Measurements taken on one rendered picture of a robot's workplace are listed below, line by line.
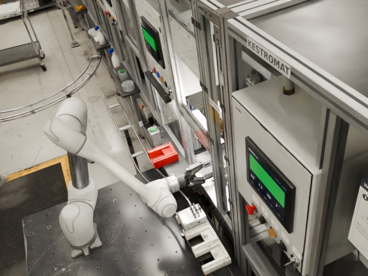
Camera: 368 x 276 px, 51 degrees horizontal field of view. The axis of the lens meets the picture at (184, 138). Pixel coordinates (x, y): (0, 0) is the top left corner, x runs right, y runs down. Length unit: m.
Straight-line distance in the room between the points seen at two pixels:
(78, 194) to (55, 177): 1.66
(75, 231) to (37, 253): 0.35
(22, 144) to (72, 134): 2.76
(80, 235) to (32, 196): 1.67
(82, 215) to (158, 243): 0.45
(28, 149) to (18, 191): 0.64
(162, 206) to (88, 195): 0.60
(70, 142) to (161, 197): 0.50
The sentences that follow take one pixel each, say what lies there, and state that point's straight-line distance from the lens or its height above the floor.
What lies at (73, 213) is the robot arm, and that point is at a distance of 2.18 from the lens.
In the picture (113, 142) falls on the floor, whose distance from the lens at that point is 4.09.
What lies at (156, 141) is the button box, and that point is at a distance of 2.41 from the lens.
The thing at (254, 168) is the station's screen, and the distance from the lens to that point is 1.23.
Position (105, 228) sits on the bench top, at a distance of 2.41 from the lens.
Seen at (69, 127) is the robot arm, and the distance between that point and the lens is 1.83.
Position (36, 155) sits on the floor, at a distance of 4.31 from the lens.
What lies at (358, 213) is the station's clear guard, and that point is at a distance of 0.95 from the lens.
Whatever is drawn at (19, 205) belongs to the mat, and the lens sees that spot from 3.83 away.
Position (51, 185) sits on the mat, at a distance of 3.86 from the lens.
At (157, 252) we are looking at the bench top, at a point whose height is 0.68.
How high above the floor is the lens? 2.49
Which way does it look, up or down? 39 degrees down
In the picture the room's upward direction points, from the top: 10 degrees counter-clockwise
